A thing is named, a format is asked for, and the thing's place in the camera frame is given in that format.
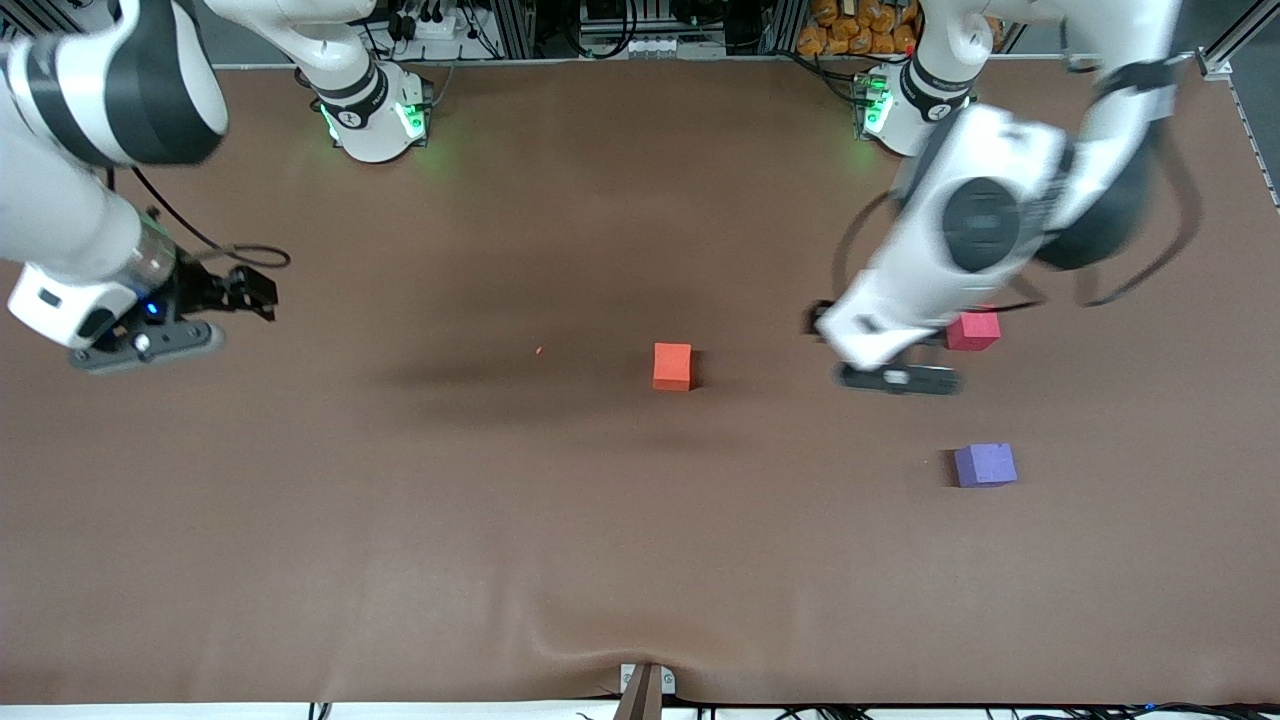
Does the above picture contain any purple foam block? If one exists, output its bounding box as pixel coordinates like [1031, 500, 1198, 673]
[952, 443, 1019, 489]

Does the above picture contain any green lit controller board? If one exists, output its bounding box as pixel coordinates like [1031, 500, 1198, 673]
[850, 70, 896, 141]

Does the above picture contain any grey metal clamp bracket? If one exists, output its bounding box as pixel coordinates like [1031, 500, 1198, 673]
[619, 663, 677, 698]

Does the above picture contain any white power strip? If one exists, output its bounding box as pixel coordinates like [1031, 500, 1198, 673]
[393, 8, 463, 43]

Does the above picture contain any red foam block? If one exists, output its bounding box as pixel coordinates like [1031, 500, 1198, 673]
[945, 308, 1002, 353]

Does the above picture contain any aluminium frame profile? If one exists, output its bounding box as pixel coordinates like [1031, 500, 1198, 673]
[1200, 0, 1280, 66]

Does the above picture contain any black cable bundle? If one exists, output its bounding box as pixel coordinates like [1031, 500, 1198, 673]
[690, 702, 1280, 720]

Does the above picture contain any brown table cover mat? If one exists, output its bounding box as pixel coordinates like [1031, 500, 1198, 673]
[0, 57, 1280, 706]

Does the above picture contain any orange foam block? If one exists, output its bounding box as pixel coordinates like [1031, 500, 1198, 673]
[653, 342, 694, 393]

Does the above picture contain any brown support bar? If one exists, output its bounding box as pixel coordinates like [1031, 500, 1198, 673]
[612, 665, 666, 720]

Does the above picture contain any aluminium frame post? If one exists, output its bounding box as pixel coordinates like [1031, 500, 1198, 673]
[765, 0, 807, 56]
[487, 0, 538, 59]

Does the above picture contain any pile of orange bags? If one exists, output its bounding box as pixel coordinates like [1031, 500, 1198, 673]
[796, 0, 926, 58]

